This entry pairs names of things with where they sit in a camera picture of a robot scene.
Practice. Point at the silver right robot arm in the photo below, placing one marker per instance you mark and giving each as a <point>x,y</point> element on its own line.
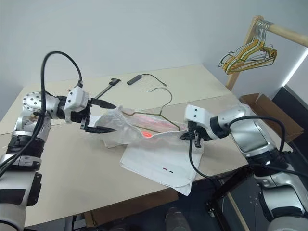
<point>250,134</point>

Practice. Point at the black flat panel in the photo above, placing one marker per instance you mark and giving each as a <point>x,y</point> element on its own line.
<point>294,108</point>

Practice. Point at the white shorts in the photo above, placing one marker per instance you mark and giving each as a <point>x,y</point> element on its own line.
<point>154,158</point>

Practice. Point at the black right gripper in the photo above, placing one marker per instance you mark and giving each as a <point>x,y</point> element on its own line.
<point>198,134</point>

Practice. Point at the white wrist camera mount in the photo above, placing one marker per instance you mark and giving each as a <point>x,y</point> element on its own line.
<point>77,99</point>
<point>196,114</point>

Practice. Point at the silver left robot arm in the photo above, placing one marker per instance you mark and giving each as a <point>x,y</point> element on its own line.
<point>22,142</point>

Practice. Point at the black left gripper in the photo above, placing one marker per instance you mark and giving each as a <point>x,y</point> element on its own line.
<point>85,115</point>

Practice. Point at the black metal frame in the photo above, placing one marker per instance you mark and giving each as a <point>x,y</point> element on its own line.
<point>231,192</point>

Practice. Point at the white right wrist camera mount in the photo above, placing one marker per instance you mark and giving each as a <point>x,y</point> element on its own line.
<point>196,114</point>

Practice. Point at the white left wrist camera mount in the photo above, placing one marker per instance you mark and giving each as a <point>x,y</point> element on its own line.
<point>77,99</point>

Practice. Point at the wooden clothes rack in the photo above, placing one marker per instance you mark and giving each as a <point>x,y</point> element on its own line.
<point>288,32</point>

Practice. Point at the brown cardboard box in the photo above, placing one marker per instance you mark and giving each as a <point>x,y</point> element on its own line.
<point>276,113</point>

